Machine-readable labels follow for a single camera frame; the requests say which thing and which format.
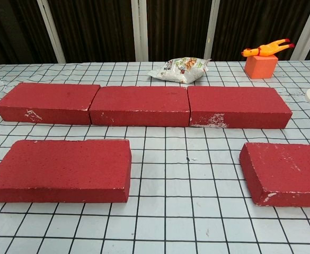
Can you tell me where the red brick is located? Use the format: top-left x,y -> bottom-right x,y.
239,142 -> 310,208
0,139 -> 132,204
187,86 -> 293,130
0,82 -> 101,125
88,85 -> 191,128

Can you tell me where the yellow rubber chicken toy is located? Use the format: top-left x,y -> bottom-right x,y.
241,38 -> 295,58

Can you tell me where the white black grid tablecloth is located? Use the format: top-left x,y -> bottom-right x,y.
0,61 -> 310,254

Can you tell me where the white metal frame post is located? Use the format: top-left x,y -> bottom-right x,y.
37,0 -> 66,64
289,0 -> 310,61
203,0 -> 220,60
131,0 -> 149,62

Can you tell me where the orange foam cube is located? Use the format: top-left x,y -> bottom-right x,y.
244,55 -> 279,79

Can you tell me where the white printed snack bag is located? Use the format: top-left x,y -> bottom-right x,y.
147,57 -> 211,85

